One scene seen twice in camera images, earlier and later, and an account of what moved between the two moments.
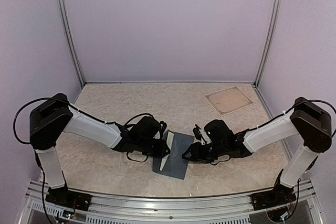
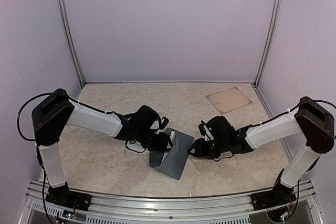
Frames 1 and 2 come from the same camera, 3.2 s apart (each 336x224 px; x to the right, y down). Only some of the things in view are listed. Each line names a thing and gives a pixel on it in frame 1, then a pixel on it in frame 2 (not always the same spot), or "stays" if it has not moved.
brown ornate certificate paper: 228,100 stays
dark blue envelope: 175,166 stays
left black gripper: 162,151 → 161,145
